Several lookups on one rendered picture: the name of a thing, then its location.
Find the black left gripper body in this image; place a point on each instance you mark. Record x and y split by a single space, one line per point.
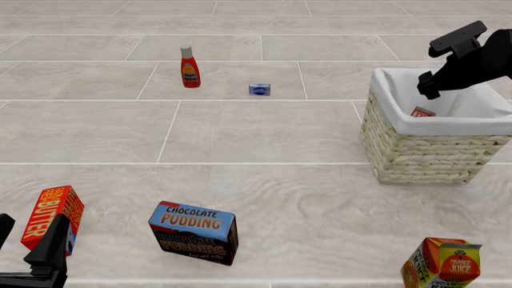
28 279

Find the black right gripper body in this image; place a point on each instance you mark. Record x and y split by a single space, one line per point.
466 72

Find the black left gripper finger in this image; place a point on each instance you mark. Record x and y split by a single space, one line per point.
5 225
51 246

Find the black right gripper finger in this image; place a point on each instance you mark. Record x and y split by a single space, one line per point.
434 92
430 78

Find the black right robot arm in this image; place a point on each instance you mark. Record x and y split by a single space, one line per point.
498 57

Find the red and white milk carton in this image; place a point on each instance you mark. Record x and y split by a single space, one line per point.
422 112

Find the white cloth basket liner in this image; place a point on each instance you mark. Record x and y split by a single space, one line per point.
440 124

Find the woven wicker basket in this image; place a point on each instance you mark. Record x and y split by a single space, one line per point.
424 156

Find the red butter box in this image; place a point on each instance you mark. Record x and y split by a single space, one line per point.
44 210

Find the chocolate pudding box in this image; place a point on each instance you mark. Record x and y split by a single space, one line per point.
192 232

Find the small blue and white box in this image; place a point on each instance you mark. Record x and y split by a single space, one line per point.
259 89

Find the orange juice carton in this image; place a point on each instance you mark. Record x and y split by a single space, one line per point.
444 267

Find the red ketchup bottle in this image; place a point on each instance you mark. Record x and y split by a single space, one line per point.
190 72

